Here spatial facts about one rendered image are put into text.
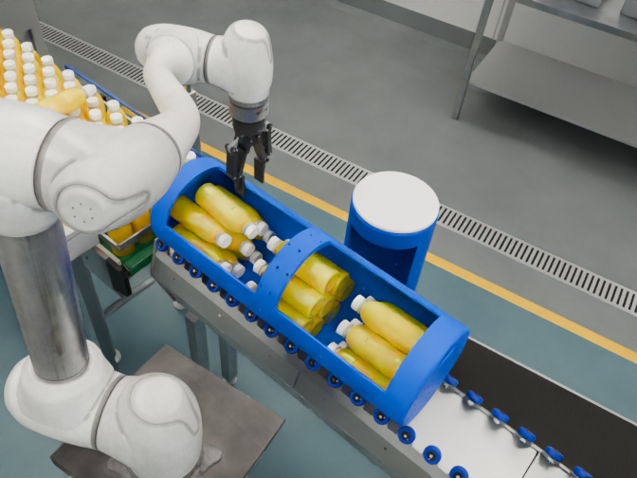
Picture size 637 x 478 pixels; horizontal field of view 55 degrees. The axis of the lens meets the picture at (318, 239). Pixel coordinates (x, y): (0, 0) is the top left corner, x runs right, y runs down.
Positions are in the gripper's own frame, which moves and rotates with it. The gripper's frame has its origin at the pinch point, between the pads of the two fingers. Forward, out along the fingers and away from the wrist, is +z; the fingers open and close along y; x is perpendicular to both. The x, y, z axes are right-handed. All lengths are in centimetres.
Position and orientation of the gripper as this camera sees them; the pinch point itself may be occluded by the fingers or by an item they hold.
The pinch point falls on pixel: (249, 178)
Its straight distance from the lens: 154.3
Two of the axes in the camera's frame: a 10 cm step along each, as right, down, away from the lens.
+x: -7.6, -5.3, 3.8
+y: 6.4, -5.4, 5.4
